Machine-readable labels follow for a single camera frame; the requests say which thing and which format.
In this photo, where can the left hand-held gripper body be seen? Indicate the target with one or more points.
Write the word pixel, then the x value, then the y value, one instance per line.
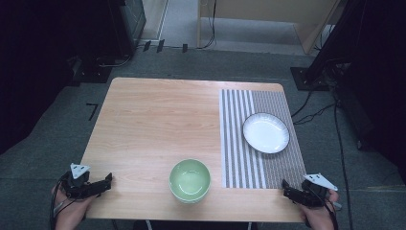
pixel 79 187

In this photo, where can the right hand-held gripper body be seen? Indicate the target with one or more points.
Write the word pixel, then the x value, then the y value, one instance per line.
pixel 311 193

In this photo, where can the person's right hand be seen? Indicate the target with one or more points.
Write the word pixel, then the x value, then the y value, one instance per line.
pixel 319 217

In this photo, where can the person's left hand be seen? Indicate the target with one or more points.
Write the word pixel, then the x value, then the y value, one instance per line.
pixel 72 214

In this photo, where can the white plate with dark rim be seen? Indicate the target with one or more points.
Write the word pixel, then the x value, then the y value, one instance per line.
pixel 266 133

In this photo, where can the striped grey placemat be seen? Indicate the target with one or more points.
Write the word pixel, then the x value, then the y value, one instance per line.
pixel 234 143

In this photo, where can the green bowl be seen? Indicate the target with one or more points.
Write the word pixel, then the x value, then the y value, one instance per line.
pixel 190 181

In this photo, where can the black cabinet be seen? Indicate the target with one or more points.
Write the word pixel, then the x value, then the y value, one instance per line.
pixel 127 25

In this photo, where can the light wooden furniture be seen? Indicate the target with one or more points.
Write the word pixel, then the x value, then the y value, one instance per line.
pixel 271 9

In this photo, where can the black stand base plate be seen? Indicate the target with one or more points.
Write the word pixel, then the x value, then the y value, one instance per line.
pixel 92 72
pixel 306 80

